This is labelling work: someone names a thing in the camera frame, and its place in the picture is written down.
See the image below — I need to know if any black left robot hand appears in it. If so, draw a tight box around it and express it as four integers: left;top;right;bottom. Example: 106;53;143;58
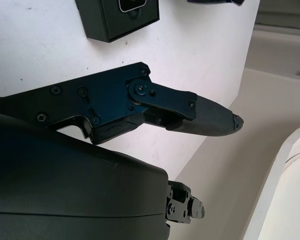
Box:
186;0;244;6

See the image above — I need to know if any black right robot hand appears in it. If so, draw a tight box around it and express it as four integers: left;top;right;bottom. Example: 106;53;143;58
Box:
0;62;245;240

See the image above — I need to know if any small white black camera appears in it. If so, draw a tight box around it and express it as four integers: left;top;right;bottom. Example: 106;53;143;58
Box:
118;0;147;13

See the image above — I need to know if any black open box base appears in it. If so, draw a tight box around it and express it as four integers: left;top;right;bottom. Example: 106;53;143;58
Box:
74;0;161;44

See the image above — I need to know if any white rounded background object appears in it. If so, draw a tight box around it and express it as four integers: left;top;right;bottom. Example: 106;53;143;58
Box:
246;123;300;240

